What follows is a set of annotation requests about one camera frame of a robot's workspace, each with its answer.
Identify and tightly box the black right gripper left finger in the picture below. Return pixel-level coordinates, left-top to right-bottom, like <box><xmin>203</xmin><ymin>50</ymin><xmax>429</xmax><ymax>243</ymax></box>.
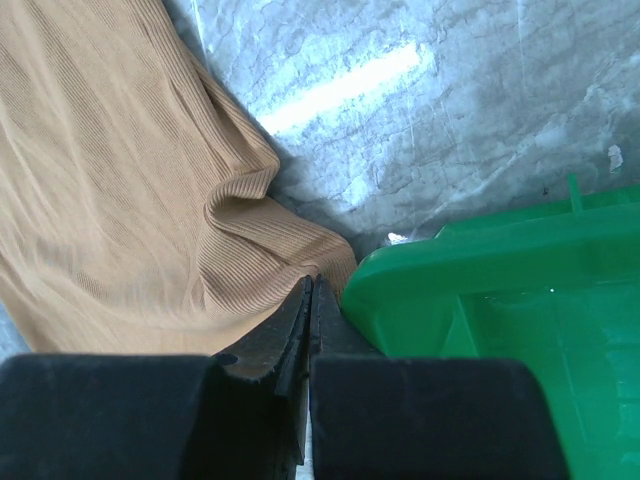
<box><xmin>1</xmin><ymin>279</ymin><xmax>311</xmax><ymax>479</ymax></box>

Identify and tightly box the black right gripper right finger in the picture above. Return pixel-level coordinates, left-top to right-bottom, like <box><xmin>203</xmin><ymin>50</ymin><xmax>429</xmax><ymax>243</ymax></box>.
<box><xmin>309</xmin><ymin>277</ymin><xmax>570</xmax><ymax>479</ymax></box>

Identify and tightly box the tan tank top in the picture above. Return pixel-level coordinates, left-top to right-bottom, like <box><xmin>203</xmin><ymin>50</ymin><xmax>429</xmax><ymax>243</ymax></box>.
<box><xmin>1</xmin><ymin>1</ymin><xmax>356</xmax><ymax>354</ymax></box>

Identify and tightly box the green plastic bin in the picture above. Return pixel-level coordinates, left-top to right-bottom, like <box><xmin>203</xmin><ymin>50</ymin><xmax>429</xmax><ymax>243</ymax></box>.
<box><xmin>342</xmin><ymin>180</ymin><xmax>639</xmax><ymax>479</ymax></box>

